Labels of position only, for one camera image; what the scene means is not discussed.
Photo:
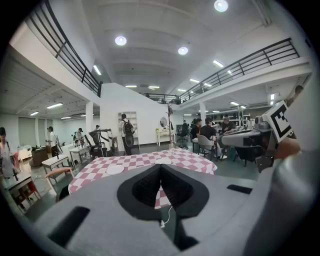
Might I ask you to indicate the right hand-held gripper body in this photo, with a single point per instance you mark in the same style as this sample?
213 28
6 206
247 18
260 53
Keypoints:
280 120

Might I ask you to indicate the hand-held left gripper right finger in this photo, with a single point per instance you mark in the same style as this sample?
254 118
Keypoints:
185 192

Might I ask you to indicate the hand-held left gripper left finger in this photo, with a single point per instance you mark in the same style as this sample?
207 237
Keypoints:
140 190

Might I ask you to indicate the white plate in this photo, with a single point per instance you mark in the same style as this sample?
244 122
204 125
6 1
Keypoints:
115 169
163 161

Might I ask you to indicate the pink white checkered tablecloth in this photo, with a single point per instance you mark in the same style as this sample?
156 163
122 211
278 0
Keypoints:
100 165

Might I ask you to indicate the grey dining chair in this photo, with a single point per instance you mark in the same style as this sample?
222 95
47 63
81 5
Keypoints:
206 142

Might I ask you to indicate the black chrome office chair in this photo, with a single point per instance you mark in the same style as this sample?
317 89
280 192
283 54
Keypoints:
96 147

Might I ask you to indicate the black swivel office chair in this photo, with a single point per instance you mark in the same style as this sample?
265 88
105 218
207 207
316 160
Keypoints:
183 130

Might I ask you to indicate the white dressing table with mirror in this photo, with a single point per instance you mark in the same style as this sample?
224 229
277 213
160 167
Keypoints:
163 131

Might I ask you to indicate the black white robot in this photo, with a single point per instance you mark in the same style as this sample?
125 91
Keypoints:
105 136

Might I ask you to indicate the black balcony railing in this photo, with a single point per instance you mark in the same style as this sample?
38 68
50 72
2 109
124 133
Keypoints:
67 52
250 62

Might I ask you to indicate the reddish wooden coat rack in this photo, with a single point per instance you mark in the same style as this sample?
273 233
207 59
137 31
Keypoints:
170 125

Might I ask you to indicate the white shelving desk unit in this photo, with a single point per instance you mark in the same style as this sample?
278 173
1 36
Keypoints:
136 120

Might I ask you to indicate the white table with faucet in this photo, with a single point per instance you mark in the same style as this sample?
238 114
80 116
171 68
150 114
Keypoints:
78 152

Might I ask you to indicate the light wooden armchair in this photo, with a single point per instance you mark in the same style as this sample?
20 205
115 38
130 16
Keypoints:
58 172

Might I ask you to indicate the dark wooden cabinet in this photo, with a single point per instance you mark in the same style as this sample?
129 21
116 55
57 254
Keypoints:
40 155

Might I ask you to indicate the round ceiling light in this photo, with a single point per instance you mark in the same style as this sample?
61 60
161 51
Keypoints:
220 5
183 50
120 40

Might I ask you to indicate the ceiling tube light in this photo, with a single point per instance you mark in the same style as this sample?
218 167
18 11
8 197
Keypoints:
54 105
97 70

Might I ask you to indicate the white red work table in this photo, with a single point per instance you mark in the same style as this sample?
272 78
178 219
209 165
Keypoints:
20 182

